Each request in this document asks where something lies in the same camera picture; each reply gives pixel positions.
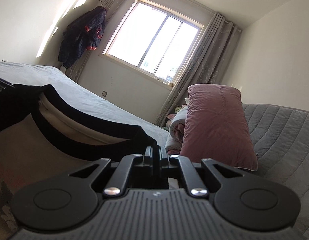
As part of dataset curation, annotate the beige black bear sweatshirt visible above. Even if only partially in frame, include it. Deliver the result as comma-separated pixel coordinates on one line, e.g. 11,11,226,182
0,84,157,239

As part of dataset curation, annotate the folded grey pink quilt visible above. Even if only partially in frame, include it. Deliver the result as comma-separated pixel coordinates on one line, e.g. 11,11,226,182
165,105,188,153

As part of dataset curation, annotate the small pink pillow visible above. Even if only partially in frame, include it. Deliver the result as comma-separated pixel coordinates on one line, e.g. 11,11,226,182
166,114,176,121

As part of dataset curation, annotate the pink velvet pillow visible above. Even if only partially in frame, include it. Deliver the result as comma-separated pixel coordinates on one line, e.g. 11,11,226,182
180,84,258,171

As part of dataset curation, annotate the hanging navy jacket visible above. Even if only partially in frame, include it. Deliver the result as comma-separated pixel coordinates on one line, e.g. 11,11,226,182
58,6,107,69

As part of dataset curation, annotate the grey patterned curtain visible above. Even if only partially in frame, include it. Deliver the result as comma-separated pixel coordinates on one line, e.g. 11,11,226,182
154,12,242,126

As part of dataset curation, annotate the grey quilted headboard cover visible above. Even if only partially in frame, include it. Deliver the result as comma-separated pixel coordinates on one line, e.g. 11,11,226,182
243,104,309,239

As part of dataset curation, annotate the window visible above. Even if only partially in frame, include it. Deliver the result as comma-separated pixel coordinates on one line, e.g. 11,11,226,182
102,0,203,86

